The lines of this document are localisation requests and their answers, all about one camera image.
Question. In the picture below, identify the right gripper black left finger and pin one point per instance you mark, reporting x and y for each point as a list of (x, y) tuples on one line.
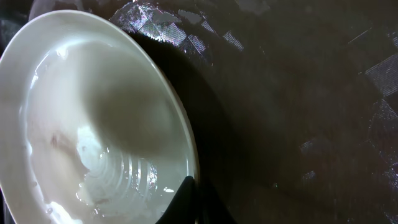
[(183, 207)]

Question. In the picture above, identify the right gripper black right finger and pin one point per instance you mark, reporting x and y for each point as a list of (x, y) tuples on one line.
[(213, 210)]

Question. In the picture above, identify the white plate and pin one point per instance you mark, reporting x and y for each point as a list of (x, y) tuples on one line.
[(91, 129)]

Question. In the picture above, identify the large dark brown tray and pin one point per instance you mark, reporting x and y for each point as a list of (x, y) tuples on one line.
[(293, 102)]

